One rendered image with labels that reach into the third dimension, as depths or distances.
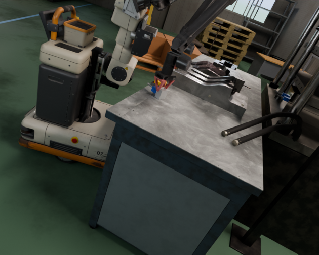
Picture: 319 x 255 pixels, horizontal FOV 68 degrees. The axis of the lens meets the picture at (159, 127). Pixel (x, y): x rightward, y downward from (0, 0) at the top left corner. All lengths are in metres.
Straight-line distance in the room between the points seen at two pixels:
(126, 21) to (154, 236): 1.24
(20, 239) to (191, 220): 0.89
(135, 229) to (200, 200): 0.44
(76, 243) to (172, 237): 0.54
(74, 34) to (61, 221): 1.13
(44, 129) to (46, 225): 0.62
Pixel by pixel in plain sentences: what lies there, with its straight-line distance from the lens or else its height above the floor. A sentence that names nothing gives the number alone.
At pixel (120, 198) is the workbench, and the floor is 0.35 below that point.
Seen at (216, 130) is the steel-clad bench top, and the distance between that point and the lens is 1.22.
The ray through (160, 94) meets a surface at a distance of 1.27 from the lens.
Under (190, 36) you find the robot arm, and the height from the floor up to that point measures 1.14.
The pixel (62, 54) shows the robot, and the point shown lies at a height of 0.79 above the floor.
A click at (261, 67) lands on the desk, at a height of 0.46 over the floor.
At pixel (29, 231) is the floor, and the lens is 1.56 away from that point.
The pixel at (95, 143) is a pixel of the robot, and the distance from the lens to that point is 1.72.
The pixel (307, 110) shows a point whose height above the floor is 0.88.
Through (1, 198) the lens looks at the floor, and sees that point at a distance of 1.71.
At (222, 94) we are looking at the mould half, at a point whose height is 0.88.
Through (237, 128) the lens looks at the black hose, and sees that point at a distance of 1.24.
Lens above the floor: 1.31
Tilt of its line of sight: 30 degrees down
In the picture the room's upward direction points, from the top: 21 degrees clockwise
